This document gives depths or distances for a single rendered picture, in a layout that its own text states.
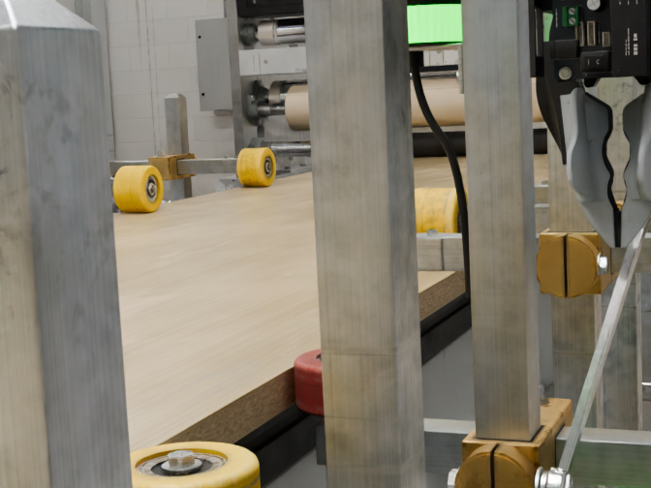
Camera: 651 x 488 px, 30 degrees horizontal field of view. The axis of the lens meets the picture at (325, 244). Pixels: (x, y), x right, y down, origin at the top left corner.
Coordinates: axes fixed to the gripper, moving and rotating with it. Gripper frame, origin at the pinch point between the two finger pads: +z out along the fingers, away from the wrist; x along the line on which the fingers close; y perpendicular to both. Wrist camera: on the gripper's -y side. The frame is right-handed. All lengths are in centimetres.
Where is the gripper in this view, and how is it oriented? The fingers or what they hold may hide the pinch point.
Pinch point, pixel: (620, 224)
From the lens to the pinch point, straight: 72.5
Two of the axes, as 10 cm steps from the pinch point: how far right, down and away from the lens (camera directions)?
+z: 0.5, 9.9, 1.3
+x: 9.3, 0.0, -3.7
